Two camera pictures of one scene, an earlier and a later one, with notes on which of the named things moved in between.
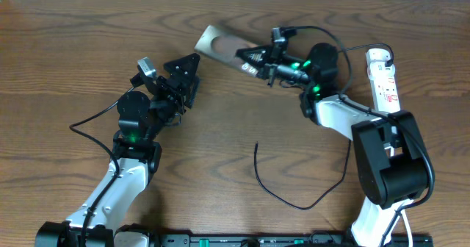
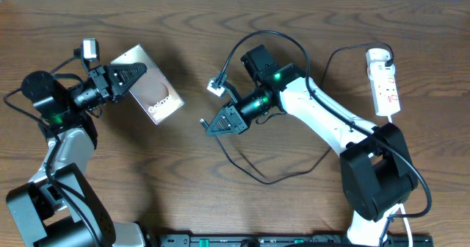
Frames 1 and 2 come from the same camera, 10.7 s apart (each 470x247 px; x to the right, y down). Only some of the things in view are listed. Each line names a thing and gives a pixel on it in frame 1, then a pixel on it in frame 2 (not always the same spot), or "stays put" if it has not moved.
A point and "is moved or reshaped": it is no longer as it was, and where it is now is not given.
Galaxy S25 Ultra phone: [219, 45] is moved or reshaped
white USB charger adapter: [377, 54] stays put
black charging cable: [347, 156] to [203, 124]
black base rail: [287, 240] stays put
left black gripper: [170, 91] to [103, 84]
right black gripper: [268, 59] to [236, 122]
